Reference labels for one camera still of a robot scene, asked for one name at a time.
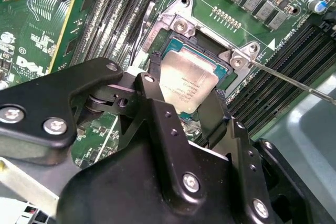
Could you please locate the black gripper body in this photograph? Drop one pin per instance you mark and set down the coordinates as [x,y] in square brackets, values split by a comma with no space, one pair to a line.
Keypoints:
[131,195]

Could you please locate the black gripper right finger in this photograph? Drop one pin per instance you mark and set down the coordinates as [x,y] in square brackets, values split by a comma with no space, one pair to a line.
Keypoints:
[241,155]

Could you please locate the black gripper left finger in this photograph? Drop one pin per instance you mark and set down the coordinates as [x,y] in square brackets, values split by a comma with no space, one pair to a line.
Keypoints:
[52,98]

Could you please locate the silver CPU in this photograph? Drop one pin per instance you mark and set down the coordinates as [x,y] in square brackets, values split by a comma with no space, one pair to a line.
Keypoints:
[189,77]

